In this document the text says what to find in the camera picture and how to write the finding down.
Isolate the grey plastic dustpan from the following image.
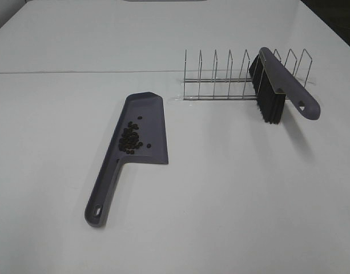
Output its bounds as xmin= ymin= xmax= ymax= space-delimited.
xmin=85 ymin=92 xmax=168 ymax=228

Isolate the pile of coffee beans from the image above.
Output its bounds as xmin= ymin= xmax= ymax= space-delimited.
xmin=118 ymin=115 xmax=152 ymax=155

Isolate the metal wire dish rack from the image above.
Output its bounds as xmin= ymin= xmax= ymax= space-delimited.
xmin=166 ymin=49 xmax=318 ymax=103

